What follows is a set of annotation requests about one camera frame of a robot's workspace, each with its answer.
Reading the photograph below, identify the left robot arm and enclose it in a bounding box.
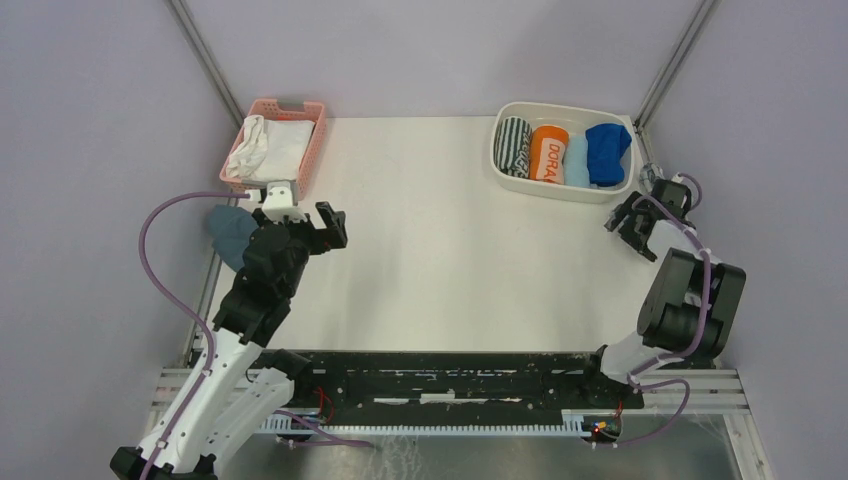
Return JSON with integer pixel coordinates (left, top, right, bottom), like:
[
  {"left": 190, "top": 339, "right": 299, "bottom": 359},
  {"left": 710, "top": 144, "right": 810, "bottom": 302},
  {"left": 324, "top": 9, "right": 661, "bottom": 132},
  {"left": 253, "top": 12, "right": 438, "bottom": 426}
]
[{"left": 110, "top": 202, "right": 348, "bottom": 479}]

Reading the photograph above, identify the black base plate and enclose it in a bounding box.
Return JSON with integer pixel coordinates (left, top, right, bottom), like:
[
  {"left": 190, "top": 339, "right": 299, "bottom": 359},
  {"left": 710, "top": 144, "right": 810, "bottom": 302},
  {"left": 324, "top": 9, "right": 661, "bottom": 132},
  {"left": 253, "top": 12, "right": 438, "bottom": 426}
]
[{"left": 253, "top": 350, "right": 645, "bottom": 427}]

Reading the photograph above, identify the dark blue towel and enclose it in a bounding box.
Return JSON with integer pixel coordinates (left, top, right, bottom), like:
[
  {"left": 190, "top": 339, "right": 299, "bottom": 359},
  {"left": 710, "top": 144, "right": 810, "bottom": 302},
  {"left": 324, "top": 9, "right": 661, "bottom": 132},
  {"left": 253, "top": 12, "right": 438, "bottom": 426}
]
[{"left": 585, "top": 123, "right": 632, "bottom": 187}]

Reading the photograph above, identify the white crumpled cloth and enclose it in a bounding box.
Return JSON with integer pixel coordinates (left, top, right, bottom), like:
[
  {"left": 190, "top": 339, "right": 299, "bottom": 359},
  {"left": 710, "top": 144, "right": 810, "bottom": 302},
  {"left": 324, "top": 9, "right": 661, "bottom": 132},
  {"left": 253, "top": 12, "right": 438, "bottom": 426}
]
[{"left": 225, "top": 115, "right": 268, "bottom": 178}]

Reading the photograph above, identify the pink plastic basket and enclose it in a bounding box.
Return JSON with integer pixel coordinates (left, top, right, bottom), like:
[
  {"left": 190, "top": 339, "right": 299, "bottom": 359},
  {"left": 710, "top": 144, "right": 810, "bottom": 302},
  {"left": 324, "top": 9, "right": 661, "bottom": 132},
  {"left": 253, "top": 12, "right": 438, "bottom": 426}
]
[{"left": 219, "top": 98, "right": 327, "bottom": 199}]

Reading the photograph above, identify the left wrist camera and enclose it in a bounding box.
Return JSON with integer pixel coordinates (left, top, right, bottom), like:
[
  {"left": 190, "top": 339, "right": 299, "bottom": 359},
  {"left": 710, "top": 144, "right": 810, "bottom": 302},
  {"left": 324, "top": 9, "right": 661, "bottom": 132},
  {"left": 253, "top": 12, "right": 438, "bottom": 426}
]
[{"left": 247, "top": 180, "right": 307, "bottom": 223}]

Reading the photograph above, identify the white plastic tub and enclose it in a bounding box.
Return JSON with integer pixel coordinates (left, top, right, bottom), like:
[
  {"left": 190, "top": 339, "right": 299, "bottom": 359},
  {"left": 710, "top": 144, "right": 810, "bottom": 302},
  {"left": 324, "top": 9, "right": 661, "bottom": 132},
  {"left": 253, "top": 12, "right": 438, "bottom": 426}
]
[{"left": 488, "top": 101, "right": 642, "bottom": 204}]

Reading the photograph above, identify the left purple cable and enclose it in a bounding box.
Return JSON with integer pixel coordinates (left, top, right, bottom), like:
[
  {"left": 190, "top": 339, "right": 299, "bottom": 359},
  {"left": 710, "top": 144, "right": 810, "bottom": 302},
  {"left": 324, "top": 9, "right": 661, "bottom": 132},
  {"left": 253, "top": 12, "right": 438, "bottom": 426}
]
[{"left": 137, "top": 190, "right": 256, "bottom": 480}]

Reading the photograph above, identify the striped rolled towel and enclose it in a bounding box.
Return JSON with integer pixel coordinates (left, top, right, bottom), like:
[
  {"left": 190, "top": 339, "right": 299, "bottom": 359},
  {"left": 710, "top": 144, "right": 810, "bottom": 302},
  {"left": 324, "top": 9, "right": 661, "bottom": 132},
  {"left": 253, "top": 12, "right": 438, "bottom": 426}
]
[{"left": 493, "top": 116, "right": 533, "bottom": 179}]

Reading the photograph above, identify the grey-blue towel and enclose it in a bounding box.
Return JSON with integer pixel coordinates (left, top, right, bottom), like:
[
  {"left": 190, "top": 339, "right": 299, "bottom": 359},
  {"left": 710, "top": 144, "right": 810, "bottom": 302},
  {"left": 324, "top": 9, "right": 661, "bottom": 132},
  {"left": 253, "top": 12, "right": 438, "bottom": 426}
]
[{"left": 205, "top": 205, "right": 258, "bottom": 272}]

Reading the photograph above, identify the patterned white blue cloth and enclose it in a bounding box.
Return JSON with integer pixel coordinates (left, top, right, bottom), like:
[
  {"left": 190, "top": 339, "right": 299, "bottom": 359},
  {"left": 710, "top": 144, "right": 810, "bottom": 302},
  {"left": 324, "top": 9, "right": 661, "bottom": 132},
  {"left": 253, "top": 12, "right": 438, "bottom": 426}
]
[{"left": 639, "top": 162, "right": 665, "bottom": 192}]

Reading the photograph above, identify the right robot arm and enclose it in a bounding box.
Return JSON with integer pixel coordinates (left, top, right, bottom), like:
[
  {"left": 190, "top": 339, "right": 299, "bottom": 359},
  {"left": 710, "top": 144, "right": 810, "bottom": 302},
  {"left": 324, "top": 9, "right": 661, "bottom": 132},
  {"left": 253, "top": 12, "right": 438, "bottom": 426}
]
[{"left": 577, "top": 175, "right": 747, "bottom": 408}]

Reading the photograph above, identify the light blue towel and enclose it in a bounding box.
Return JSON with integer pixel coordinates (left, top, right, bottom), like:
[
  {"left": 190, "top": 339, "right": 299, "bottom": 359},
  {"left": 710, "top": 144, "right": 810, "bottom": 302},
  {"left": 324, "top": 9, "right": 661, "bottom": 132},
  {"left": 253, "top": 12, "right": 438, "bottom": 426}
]
[{"left": 563, "top": 135, "right": 590, "bottom": 189}]

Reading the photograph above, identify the orange rolled towel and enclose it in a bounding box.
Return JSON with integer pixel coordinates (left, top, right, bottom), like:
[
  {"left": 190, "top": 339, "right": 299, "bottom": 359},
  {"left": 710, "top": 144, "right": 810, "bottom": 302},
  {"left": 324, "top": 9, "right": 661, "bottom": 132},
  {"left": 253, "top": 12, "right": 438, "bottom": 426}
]
[{"left": 528, "top": 124, "right": 570, "bottom": 185}]

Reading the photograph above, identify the white folded towel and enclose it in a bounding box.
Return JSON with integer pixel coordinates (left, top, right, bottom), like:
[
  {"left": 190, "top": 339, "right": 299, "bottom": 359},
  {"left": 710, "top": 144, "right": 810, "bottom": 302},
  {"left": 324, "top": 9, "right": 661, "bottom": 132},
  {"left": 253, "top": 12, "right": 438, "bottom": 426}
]
[{"left": 251, "top": 119, "right": 315, "bottom": 182}]

